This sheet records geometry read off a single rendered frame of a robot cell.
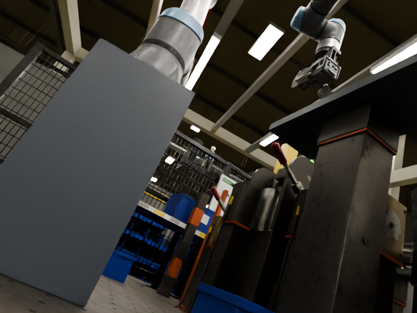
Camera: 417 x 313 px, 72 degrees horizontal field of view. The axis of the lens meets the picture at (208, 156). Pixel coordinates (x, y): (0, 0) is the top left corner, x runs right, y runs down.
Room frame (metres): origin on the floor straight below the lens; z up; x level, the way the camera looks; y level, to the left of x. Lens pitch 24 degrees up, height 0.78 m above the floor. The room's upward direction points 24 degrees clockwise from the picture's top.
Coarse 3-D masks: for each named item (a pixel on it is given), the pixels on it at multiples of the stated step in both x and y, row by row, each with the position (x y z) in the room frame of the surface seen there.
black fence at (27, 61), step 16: (32, 48) 1.28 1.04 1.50; (32, 64) 1.30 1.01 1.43; (64, 64) 1.34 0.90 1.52; (16, 80) 1.30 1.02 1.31; (0, 96) 1.29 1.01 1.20; (16, 96) 1.32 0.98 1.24; (0, 112) 1.31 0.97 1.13; (16, 112) 1.33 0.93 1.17; (32, 112) 1.35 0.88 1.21; (192, 144) 1.61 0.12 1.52; (176, 160) 1.60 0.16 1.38; (192, 160) 1.63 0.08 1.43; (224, 160) 1.68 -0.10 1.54; (160, 256) 1.65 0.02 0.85; (192, 256) 1.69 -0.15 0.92; (144, 272) 1.62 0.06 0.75; (176, 288) 1.69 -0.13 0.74
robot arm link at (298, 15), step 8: (304, 8) 0.66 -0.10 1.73; (296, 16) 0.68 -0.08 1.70; (304, 16) 0.67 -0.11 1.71; (312, 16) 0.65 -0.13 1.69; (320, 16) 0.64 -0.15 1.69; (296, 24) 0.70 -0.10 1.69; (304, 24) 0.69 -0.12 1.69; (312, 24) 0.68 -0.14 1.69; (320, 24) 0.68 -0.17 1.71; (304, 32) 0.72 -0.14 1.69; (312, 32) 0.70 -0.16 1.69; (320, 32) 0.69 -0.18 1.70
